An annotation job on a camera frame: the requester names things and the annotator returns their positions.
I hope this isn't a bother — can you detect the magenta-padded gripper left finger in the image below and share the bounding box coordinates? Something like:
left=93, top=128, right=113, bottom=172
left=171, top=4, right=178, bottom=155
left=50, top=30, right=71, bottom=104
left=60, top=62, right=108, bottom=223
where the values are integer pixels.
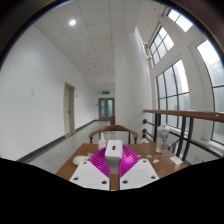
left=69, top=145, right=111, bottom=191

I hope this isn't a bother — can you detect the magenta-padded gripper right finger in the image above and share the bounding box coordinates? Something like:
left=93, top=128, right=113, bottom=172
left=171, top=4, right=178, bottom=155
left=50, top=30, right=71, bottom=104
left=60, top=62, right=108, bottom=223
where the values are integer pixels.
left=118, top=145, right=161, bottom=191

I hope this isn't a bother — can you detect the white charger block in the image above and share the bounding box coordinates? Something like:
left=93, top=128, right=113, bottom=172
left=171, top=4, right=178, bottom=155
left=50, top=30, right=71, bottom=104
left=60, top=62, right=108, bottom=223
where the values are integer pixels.
left=104, top=139, right=124, bottom=175

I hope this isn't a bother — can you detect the white paper card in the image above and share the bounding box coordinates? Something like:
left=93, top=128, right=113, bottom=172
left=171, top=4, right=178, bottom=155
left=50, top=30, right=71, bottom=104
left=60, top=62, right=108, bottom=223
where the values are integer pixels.
left=169, top=155, right=184, bottom=166

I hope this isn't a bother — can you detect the clear plastic bottle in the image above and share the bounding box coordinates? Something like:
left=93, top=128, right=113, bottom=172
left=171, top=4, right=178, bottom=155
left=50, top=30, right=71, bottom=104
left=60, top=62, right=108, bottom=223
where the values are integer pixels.
left=155, top=123, right=171, bottom=154

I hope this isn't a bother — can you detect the wooden chair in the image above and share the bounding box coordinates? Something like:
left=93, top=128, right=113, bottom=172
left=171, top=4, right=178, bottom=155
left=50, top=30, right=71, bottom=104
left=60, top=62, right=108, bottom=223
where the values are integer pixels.
left=88, top=124, right=140, bottom=145

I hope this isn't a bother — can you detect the beige side door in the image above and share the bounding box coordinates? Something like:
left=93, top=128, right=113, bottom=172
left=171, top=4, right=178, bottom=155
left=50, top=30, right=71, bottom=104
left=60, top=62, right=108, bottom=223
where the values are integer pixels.
left=63, top=82, right=76, bottom=136

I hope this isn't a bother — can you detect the grey double glass door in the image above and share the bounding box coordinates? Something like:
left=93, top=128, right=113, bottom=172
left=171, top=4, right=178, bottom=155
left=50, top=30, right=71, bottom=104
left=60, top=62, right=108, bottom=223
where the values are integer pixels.
left=98, top=97, right=116, bottom=122

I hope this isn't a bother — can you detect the wooden handrail black railing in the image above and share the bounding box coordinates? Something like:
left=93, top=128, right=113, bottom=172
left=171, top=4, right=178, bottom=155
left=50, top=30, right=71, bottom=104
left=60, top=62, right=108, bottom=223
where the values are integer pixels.
left=142, top=109, right=224, bottom=161

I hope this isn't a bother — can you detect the tall black-framed window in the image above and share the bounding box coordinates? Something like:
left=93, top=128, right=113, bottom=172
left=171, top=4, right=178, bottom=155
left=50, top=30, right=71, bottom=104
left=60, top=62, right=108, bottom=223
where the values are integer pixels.
left=155, top=59, right=191, bottom=129

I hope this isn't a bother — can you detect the wide black-framed window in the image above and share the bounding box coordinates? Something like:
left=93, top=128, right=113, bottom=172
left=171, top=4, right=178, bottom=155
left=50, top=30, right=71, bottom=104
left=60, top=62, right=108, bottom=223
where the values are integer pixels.
left=196, top=39, right=224, bottom=146

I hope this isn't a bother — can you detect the arched upper window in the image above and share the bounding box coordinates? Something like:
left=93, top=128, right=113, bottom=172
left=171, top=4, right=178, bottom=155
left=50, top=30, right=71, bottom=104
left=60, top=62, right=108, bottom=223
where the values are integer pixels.
left=148, top=25, right=175, bottom=66

